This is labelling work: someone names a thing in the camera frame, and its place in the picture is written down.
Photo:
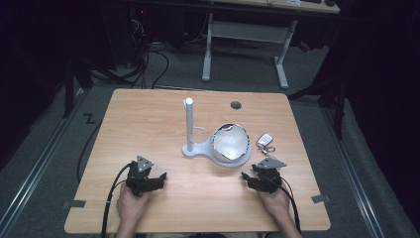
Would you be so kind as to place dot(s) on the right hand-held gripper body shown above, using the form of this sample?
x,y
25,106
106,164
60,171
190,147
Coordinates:
x,y
268,177

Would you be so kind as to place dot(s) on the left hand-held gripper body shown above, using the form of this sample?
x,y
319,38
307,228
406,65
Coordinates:
x,y
140,180

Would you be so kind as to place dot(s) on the person's right hand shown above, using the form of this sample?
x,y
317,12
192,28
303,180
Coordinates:
x,y
275,205

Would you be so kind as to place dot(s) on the person's left hand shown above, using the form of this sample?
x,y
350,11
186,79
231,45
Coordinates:
x,y
131,208

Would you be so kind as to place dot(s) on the grey tape strip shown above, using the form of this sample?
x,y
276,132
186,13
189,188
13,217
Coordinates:
x,y
320,198
75,204

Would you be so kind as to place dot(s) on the black round table grommet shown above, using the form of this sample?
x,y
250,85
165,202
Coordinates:
x,y
236,105

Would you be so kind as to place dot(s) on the black metal stand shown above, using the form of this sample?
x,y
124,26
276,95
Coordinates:
x,y
69,86
340,105

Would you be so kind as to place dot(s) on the white-framed wooden desk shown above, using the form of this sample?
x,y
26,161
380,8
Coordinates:
x,y
247,31

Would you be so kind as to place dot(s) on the white stand with post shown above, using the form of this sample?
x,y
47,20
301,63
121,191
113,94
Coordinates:
x,y
189,125

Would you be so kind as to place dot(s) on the metal floor rail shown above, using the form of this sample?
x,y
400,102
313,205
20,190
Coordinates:
x,y
29,172
355,172

